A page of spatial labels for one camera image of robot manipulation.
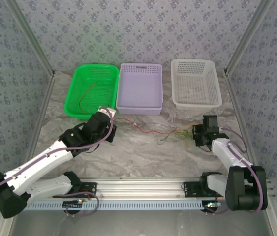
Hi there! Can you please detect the thin green cable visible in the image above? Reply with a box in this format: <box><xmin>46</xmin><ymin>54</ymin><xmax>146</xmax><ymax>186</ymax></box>
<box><xmin>174</xmin><ymin>127</ymin><xmax>193</xmax><ymax>142</ymax></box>
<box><xmin>156</xmin><ymin>127</ymin><xmax>189</xmax><ymax>144</ymax></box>

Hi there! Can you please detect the thin red cable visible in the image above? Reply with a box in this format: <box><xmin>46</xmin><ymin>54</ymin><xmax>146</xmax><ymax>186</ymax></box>
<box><xmin>113</xmin><ymin>118</ymin><xmax>177</xmax><ymax>135</ymax></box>
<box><xmin>79</xmin><ymin>82</ymin><xmax>96</xmax><ymax>114</ymax></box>

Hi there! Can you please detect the white plastic basket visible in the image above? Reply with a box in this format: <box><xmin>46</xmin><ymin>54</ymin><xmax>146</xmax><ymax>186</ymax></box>
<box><xmin>170</xmin><ymin>58</ymin><xmax>223</xmax><ymax>111</ymax></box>

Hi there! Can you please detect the green plastic basket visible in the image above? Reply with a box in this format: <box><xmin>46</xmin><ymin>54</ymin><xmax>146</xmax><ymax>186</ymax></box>
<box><xmin>64</xmin><ymin>63</ymin><xmax>120</xmax><ymax>120</ymax></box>

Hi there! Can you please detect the purple plastic basket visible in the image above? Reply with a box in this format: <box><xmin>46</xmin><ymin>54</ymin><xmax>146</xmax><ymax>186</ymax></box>
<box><xmin>115</xmin><ymin>62</ymin><xmax>163</xmax><ymax>116</ymax></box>

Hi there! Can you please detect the black controller board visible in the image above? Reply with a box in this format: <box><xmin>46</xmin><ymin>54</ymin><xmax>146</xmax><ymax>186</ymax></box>
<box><xmin>203</xmin><ymin>200</ymin><xmax>222</xmax><ymax>213</ymax></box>
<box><xmin>63</xmin><ymin>200</ymin><xmax>84</xmax><ymax>210</ymax></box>

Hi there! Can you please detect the grey metal sheet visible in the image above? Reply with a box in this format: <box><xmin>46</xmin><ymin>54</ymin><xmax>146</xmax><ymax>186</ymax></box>
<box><xmin>11</xmin><ymin>210</ymin><xmax>276</xmax><ymax>236</ymax></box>

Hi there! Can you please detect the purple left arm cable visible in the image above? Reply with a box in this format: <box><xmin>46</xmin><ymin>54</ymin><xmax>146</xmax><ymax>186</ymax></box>
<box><xmin>0</xmin><ymin>108</ymin><xmax>114</xmax><ymax>218</ymax></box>

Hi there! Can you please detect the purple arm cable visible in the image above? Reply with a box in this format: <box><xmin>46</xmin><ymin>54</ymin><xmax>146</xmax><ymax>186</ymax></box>
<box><xmin>0</xmin><ymin>108</ymin><xmax>114</xmax><ymax>218</ymax></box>
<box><xmin>203</xmin><ymin>126</ymin><xmax>264</xmax><ymax>216</ymax></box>

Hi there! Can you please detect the aluminium side rail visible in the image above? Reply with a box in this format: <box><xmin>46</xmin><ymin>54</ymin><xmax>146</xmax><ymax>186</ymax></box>
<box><xmin>223</xmin><ymin>68</ymin><xmax>263</xmax><ymax>180</ymax></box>
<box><xmin>17</xmin><ymin>70</ymin><xmax>57</xmax><ymax>181</ymax></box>

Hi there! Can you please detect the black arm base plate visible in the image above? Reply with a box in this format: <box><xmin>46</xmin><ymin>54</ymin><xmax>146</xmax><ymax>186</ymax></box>
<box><xmin>183</xmin><ymin>181</ymin><xmax>228</xmax><ymax>198</ymax></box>
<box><xmin>52</xmin><ymin>181</ymin><xmax>97</xmax><ymax>199</ymax></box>

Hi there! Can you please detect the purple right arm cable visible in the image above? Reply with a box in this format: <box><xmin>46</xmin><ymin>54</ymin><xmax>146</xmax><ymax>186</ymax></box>
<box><xmin>203</xmin><ymin>126</ymin><xmax>264</xmax><ymax>216</ymax></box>

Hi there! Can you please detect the aluminium mounting rail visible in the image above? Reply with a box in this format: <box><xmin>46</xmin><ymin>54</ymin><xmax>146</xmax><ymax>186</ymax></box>
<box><xmin>78</xmin><ymin>177</ymin><xmax>276</xmax><ymax>200</ymax></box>

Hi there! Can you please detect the pale blue slotted cable duct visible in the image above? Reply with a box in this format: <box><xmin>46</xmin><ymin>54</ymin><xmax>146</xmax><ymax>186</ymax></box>
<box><xmin>26</xmin><ymin>199</ymin><xmax>204</xmax><ymax>211</ymax></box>

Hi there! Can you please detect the aluminium upright post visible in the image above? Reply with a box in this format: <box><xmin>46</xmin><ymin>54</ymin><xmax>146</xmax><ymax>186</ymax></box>
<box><xmin>223</xmin><ymin>0</ymin><xmax>276</xmax><ymax>75</ymax></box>
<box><xmin>5</xmin><ymin>0</ymin><xmax>56</xmax><ymax>76</ymax></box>

